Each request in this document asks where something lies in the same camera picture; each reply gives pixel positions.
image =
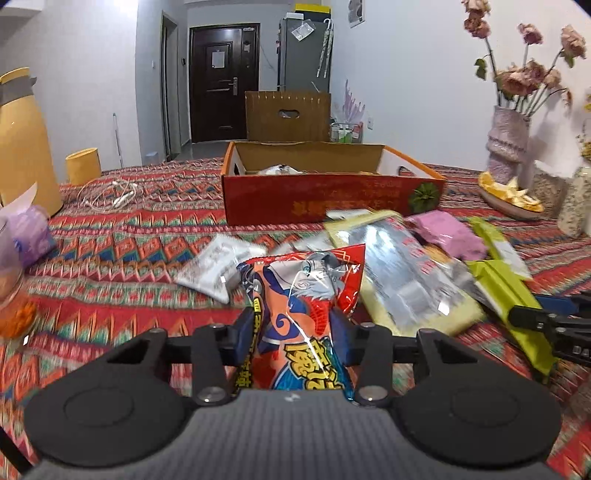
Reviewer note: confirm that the glass jar with grains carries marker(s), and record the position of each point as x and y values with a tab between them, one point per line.
549	189
575	207

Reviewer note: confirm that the large silver yellow bag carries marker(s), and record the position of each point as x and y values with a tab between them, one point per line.
397	267

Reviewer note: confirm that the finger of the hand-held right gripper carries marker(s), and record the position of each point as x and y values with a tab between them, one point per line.
545	325
558	304

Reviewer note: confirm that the pink snack packet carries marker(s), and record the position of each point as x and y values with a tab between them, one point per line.
443	235

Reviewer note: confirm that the patterned red tablecloth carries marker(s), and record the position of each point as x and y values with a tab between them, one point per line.
115	258

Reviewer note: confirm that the silver snack packet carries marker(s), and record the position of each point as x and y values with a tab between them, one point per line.
279	170

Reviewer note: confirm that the yellow cup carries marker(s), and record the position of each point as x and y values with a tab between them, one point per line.
84	166

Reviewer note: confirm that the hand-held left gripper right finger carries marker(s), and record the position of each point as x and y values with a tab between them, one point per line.
342	337

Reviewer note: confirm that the green white snack packet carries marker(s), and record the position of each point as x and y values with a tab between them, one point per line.
498	244

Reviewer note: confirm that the folded umbrella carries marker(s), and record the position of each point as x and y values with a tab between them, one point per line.
325	50

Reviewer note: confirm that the grey refrigerator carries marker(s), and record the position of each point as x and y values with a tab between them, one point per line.
300	64

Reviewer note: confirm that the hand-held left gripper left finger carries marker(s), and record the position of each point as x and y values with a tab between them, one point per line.
241	339

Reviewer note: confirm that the glass jar with orange snacks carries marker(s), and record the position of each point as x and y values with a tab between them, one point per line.
14	304

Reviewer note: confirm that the dark brown door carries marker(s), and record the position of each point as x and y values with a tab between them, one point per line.
221	106

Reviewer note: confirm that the yellow thermos jug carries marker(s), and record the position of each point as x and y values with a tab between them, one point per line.
23	147

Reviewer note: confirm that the paper notice on door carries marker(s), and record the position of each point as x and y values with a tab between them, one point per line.
218	58

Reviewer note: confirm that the yellow box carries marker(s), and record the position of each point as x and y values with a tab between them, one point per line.
314	11

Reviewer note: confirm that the lime green snack packet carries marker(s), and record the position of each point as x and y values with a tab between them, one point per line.
503	281

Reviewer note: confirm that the purple tissue pack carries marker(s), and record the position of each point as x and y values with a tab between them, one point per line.
32	235

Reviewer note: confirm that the brown cardboard box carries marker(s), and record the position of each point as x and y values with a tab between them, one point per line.
268	115

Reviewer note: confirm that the clear plastic bag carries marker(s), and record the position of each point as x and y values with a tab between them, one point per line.
302	30

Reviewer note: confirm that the red cartoon snack packet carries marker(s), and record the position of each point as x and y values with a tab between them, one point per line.
304	295

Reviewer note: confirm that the wooden dish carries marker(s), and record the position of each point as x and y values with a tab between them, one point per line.
508	205

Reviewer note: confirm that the purple feather decoration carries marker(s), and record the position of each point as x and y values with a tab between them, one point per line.
351	104

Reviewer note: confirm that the red cardboard box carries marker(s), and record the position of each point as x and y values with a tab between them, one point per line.
286	198

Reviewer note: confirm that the wall poster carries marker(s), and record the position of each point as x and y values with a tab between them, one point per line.
356	13

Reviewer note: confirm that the pink ribbed vase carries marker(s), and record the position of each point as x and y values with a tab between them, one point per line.
505	143

